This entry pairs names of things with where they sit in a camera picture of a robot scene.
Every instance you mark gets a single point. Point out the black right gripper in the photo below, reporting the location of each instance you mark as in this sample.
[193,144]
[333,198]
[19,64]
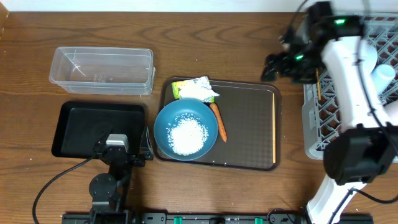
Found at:
[284,60]

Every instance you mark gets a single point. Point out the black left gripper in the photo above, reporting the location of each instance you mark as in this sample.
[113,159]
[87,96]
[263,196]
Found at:
[140,161]

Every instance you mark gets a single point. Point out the wooden chopstick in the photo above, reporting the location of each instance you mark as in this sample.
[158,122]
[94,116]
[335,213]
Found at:
[318,85]
[273,130]

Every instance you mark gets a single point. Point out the light blue bowl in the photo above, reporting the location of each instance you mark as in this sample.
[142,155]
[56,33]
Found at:
[370,60]

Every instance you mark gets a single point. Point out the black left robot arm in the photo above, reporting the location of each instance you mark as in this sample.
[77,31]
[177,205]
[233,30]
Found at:
[109,190]

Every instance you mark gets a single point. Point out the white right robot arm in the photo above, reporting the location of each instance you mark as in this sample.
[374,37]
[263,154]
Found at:
[367,143]

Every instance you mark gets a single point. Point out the grey dishwasher rack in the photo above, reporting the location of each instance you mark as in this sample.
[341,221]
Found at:
[321,119]

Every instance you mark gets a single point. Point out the dark blue plate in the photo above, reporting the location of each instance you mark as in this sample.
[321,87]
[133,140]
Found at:
[178,107]

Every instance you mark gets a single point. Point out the pile of white rice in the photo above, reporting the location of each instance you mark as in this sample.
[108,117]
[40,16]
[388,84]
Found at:
[187,135]

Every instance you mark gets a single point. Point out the brown serving tray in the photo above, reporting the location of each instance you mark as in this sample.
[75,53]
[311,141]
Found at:
[246,110]

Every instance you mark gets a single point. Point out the orange carrot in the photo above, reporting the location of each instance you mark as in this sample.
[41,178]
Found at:
[221,127]

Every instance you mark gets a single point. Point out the black plastic bin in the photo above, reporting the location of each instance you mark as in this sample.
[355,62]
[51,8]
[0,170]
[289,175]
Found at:
[81,124]

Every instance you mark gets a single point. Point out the crumpled yellow snack wrapper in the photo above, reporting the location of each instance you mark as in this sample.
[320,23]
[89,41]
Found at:
[198,89]

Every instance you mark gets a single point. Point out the clear plastic bin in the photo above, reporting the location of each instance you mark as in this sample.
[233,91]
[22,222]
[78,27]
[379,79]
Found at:
[103,70]

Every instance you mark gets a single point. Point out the light blue cup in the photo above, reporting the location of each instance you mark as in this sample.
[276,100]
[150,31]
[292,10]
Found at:
[382,76]

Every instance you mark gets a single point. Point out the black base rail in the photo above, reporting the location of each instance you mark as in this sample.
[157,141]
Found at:
[161,218]

